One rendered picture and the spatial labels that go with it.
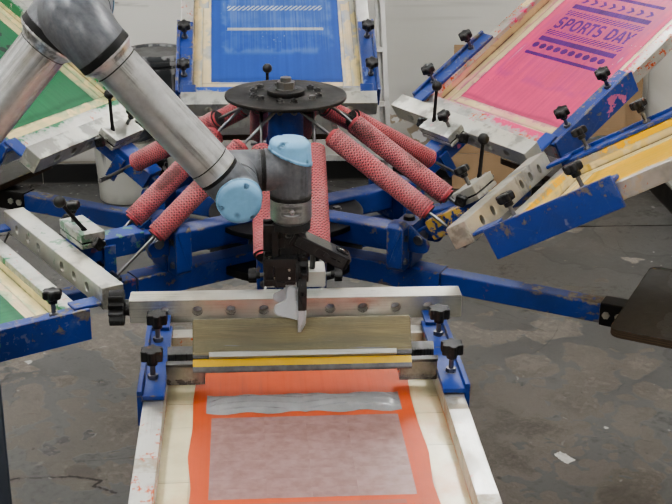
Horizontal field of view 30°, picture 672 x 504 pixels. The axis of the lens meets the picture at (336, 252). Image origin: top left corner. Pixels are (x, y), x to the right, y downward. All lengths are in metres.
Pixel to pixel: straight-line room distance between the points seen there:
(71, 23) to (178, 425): 0.74
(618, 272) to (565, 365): 0.98
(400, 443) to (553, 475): 1.83
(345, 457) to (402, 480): 0.12
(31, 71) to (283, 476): 0.79
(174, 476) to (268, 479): 0.16
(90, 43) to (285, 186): 0.45
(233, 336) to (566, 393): 2.34
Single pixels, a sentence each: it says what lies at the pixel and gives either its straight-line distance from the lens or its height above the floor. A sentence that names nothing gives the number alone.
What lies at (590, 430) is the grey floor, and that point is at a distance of 4.29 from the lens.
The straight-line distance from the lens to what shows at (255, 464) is 2.16.
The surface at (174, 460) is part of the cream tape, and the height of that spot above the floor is 0.96.
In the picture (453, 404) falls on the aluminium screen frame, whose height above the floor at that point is 0.99.
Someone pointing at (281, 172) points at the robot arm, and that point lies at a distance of 2.20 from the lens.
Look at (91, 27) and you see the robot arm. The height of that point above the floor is 1.68.
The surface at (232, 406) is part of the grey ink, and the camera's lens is 2.33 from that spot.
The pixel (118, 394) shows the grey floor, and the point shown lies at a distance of 4.46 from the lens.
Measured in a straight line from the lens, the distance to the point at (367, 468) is 2.15.
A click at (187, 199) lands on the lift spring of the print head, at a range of 2.92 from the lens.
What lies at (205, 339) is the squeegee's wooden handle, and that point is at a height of 1.07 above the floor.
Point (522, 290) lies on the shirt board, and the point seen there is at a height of 0.92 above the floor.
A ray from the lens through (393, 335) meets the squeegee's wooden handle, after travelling 2.35.
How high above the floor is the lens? 2.07
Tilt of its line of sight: 22 degrees down
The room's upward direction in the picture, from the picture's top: 1 degrees clockwise
